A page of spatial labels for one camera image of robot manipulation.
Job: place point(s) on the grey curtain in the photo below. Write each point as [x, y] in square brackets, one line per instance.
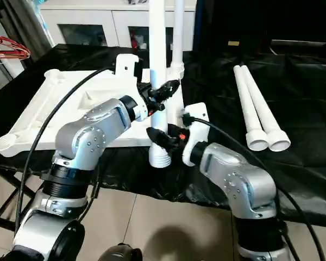
[30, 24]

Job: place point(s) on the black tangled bundle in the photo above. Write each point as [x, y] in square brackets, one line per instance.
[133, 2]

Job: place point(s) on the white cabinet with glass doors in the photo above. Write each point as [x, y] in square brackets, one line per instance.
[111, 21]

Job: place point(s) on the black folding table frame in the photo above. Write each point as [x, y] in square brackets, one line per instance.
[5, 195]

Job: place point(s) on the red bottle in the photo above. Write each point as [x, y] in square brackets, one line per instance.
[133, 39]

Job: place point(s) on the white plastic table top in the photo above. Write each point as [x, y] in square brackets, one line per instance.
[57, 108]

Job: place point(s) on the black plastic mat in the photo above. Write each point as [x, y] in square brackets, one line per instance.
[301, 108]

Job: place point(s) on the small white box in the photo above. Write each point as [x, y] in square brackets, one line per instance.
[15, 68]

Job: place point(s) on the white plastic table leg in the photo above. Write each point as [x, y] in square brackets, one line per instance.
[263, 108]
[178, 40]
[247, 103]
[157, 40]

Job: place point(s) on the large black box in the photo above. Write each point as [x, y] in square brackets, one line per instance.
[233, 21]

